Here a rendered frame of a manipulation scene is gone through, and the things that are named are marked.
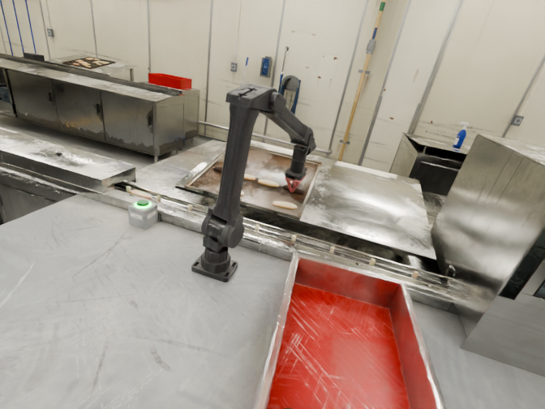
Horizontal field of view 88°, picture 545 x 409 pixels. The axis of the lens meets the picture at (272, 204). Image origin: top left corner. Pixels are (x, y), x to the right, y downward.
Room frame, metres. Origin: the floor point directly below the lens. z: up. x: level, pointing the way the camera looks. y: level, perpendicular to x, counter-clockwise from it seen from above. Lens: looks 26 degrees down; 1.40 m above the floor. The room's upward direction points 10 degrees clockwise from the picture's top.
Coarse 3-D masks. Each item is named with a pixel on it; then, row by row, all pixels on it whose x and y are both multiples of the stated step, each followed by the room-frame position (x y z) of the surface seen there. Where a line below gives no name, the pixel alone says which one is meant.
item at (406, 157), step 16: (400, 144) 3.25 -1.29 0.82; (416, 144) 2.71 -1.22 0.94; (432, 144) 2.48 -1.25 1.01; (448, 144) 2.83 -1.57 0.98; (400, 160) 2.94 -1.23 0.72; (416, 160) 2.34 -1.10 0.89; (432, 160) 2.32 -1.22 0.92; (448, 160) 2.29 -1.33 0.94; (464, 160) 2.40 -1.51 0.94; (416, 176) 2.33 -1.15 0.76; (432, 176) 2.30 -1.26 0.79; (448, 176) 2.28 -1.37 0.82; (432, 192) 2.29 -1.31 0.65
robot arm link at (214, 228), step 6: (216, 216) 0.70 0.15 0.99; (210, 222) 0.68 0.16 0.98; (216, 222) 0.68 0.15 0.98; (222, 222) 0.68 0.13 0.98; (210, 228) 0.67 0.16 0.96; (216, 228) 0.67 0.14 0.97; (222, 228) 0.67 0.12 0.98; (210, 234) 0.67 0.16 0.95; (216, 234) 0.66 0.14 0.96; (204, 240) 0.67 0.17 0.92; (210, 240) 0.66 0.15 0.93; (216, 240) 0.67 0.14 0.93; (204, 246) 0.67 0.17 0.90; (210, 246) 0.66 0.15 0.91; (216, 246) 0.65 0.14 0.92; (222, 246) 0.67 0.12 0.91
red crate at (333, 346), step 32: (288, 320) 0.53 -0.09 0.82; (320, 320) 0.55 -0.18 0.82; (352, 320) 0.57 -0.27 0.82; (384, 320) 0.59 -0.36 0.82; (288, 352) 0.44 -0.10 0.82; (320, 352) 0.45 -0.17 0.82; (352, 352) 0.47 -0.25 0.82; (384, 352) 0.48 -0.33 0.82; (288, 384) 0.37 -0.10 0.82; (320, 384) 0.38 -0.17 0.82; (352, 384) 0.39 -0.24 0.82; (384, 384) 0.40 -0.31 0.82
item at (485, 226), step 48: (480, 144) 0.99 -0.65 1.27; (528, 144) 0.97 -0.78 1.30; (480, 192) 0.84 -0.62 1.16; (528, 192) 0.64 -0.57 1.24; (432, 240) 0.99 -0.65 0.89; (480, 240) 0.71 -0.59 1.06; (528, 240) 0.55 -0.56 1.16; (480, 288) 0.60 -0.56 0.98; (528, 288) 0.53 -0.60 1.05; (480, 336) 0.54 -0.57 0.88; (528, 336) 0.52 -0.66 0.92
